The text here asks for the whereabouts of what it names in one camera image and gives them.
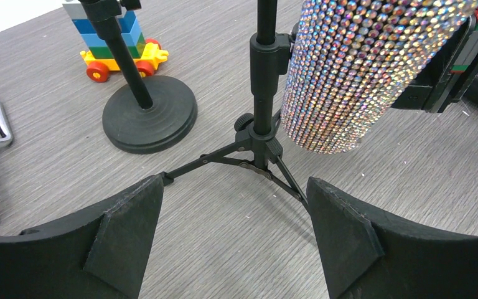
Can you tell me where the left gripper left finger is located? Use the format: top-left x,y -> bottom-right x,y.
0,175 -> 164,298

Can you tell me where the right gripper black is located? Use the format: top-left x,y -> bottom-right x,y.
391,8 -> 478,113

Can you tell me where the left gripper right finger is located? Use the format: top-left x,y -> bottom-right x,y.
307,177 -> 478,298

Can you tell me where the glitter condenser microphone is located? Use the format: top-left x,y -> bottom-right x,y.
281,1 -> 478,154

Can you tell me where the black microphone stand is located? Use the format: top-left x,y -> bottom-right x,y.
78,0 -> 199,155

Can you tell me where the black tripod stand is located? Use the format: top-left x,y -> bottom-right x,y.
161,1 -> 308,207

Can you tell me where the colourful toy brick car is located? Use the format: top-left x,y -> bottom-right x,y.
61,1 -> 169,83

